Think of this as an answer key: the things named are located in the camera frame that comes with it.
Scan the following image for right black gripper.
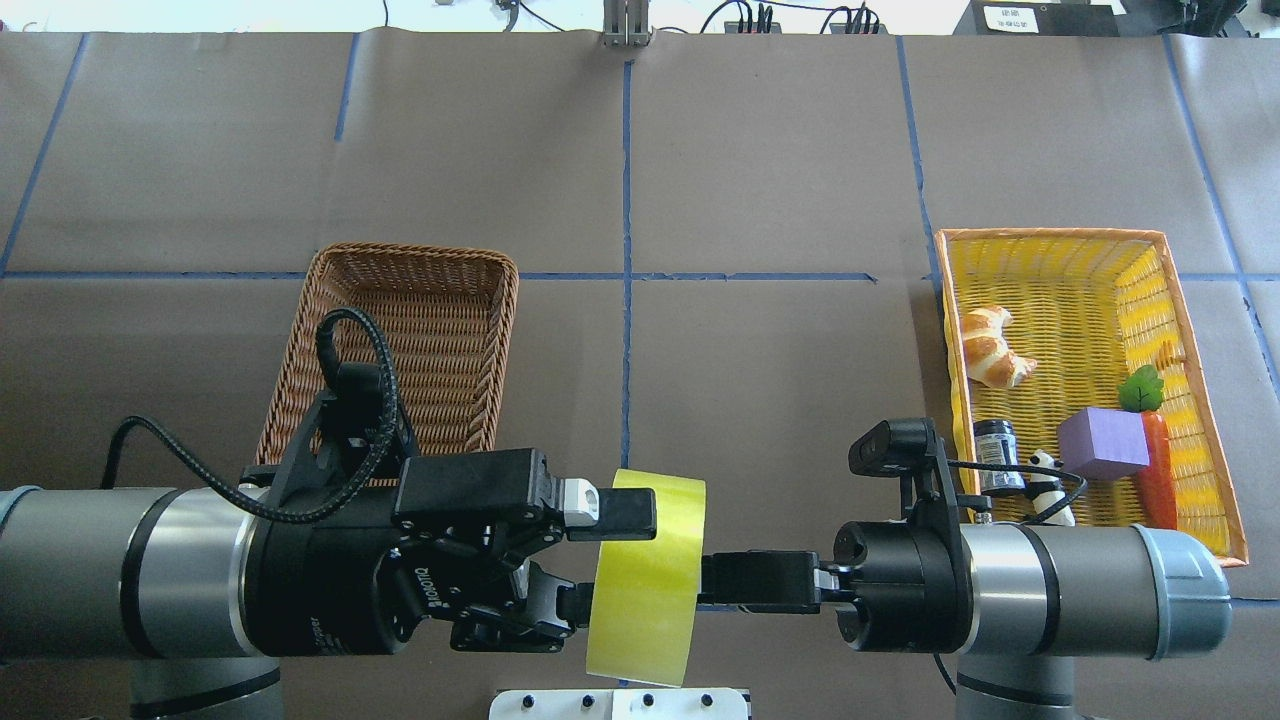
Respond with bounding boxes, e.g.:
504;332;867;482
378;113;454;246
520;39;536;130
700;515;977;653

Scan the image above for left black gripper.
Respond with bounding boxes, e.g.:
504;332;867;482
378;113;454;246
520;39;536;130
243;448;657;657

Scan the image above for yellow-green packing tape roll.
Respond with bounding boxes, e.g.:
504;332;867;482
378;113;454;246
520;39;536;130
585;469;707;687

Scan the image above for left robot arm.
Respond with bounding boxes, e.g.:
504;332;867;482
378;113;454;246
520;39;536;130
1;448;657;719

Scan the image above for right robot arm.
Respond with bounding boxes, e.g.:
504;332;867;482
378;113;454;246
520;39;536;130
698;520;1233;719

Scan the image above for brown wicker basket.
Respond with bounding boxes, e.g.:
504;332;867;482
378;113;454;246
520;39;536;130
255;242;518;465

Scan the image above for yellow woven plastic basket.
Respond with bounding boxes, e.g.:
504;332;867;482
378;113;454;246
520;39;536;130
934;228;1249;568

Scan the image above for white mounting column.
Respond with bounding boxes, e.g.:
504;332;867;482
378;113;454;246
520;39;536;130
488;687;753;719

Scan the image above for small dark bottle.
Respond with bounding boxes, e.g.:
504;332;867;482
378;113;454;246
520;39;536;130
973;419;1027;497

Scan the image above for toy panda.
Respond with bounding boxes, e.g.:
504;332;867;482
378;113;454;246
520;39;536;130
1021;448;1068;516

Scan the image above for toy croissant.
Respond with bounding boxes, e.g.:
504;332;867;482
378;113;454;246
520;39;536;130
960;305;1039;389

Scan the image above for purple foam block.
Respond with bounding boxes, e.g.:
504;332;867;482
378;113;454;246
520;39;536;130
1057;406;1151;480

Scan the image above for orange toy carrot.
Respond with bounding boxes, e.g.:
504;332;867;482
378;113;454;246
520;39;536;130
1117;364;1179;530

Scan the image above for black box with label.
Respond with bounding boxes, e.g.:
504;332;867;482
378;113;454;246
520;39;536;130
952;1;1120;37

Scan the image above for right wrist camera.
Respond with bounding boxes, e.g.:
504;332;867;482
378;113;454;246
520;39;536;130
847;416;945;478

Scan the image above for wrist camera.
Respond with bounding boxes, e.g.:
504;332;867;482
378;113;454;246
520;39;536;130
320;363;420;480
847;416;945;478

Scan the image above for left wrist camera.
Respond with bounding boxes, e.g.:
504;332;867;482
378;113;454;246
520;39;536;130
320;363;420;480

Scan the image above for left camera cable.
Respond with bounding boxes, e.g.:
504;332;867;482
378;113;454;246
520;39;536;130
100;306;403;525

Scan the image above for camera cable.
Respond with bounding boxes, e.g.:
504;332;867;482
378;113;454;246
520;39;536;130
940;460;1089;525
100;306;403;525

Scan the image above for right camera cable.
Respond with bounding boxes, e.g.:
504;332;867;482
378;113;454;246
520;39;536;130
940;460;1089;525

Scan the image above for aluminium frame post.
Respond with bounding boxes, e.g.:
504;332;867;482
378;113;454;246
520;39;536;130
602;0;652;47

